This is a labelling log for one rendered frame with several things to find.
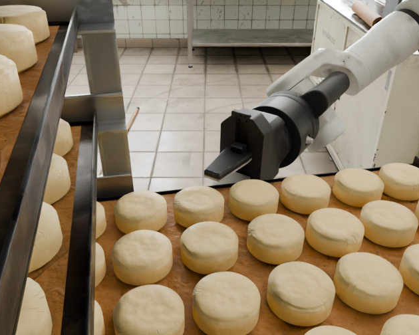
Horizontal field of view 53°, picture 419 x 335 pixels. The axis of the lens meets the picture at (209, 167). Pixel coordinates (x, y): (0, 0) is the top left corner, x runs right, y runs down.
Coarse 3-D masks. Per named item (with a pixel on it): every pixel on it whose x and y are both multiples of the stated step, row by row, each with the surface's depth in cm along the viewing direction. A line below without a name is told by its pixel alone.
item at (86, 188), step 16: (96, 128) 37; (80, 144) 36; (96, 144) 35; (80, 160) 33; (96, 160) 33; (80, 176) 31; (96, 176) 31; (80, 192) 29; (96, 192) 30; (80, 208) 28; (80, 224) 26; (80, 240) 25; (80, 256) 24; (80, 272) 23; (80, 288) 22; (64, 304) 21; (80, 304) 21; (64, 320) 20; (80, 320) 20
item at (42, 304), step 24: (72, 144) 35; (72, 168) 32; (48, 192) 27; (72, 192) 29; (48, 216) 24; (48, 240) 23; (48, 264) 23; (48, 288) 22; (24, 312) 18; (48, 312) 19
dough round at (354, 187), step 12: (348, 168) 46; (336, 180) 44; (348, 180) 44; (360, 180) 44; (372, 180) 44; (336, 192) 44; (348, 192) 42; (360, 192) 42; (372, 192) 42; (348, 204) 43; (360, 204) 42
